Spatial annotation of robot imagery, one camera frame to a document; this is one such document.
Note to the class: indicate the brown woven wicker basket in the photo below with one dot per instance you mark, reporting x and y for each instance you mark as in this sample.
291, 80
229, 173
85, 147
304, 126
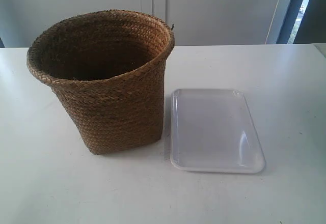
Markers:
107, 69

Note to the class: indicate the white rectangular plastic tray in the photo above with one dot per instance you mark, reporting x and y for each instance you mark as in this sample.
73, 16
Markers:
212, 131

